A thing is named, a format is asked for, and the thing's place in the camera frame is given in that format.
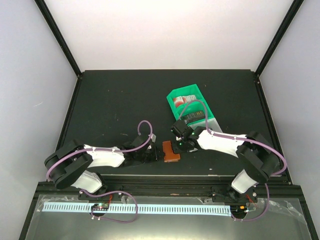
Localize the brown leather card holder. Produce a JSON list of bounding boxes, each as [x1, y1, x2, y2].
[[162, 141, 181, 163]]

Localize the white bin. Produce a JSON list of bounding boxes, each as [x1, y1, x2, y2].
[[189, 118, 223, 133]]

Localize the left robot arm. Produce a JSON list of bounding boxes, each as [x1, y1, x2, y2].
[[44, 134, 164, 200]]

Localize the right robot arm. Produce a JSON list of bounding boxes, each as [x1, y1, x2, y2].
[[170, 119, 279, 203]]

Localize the black cards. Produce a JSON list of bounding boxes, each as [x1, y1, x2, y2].
[[181, 110, 206, 124]]

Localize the red white cards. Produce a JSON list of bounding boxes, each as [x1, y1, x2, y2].
[[173, 94, 197, 108]]

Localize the green middle bin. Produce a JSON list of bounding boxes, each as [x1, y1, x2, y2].
[[171, 100, 219, 129]]

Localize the green bin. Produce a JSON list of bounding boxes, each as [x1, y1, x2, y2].
[[171, 100, 219, 129], [166, 84, 205, 110]]

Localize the green upper bin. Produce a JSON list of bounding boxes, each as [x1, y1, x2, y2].
[[166, 84, 205, 110]]

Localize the left circuit board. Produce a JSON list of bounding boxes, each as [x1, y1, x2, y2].
[[91, 203, 110, 211]]

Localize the circuit board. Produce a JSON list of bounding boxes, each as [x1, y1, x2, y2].
[[232, 205, 256, 214], [91, 203, 110, 211]]

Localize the right circuit board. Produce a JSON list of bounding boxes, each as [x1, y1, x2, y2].
[[232, 205, 256, 214]]

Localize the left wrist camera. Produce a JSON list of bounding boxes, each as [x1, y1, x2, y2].
[[147, 134, 156, 150]]

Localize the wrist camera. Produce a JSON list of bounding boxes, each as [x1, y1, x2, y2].
[[170, 125, 181, 139], [147, 134, 156, 150]]

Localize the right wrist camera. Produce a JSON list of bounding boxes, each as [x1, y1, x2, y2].
[[170, 125, 181, 139]]

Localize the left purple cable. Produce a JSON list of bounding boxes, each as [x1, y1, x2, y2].
[[46, 120, 154, 182]]

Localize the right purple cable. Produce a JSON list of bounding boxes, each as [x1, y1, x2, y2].
[[178, 99, 287, 186]]

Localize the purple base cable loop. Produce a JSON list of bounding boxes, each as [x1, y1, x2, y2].
[[90, 191, 139, 224]]

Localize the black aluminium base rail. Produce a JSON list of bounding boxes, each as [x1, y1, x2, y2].
[[37, 174, 303, 203]]

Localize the white slotted cable duct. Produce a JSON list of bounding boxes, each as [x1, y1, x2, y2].
[[42, 202, 232, 217]]

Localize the right black frame post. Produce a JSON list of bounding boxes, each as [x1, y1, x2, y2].
[[254, 0, 306, 76]]

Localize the black frame post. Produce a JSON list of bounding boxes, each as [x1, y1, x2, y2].
[[33, 0, 83, 79], [254, 0, 306, 76]]

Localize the left black frame post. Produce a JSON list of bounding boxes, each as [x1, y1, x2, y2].
[[33, 0, 83, 79]]

